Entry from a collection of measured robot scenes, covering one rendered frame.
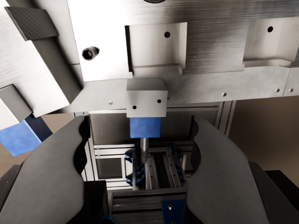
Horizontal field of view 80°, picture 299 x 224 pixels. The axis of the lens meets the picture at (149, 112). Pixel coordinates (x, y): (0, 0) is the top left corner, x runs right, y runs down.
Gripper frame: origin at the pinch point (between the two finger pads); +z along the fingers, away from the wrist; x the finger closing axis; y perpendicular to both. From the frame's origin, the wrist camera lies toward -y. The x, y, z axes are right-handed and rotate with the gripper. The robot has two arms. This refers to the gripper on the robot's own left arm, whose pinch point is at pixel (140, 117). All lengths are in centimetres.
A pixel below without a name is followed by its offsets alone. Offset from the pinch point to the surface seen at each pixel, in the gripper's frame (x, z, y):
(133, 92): -1.1, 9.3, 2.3
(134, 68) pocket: -0.7, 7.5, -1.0
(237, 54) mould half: 8.9, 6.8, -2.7
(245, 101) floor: 68, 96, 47
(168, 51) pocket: 2.8, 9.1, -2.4
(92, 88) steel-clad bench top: -7.3, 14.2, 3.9
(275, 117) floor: 93, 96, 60
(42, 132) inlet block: -12.2, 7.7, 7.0
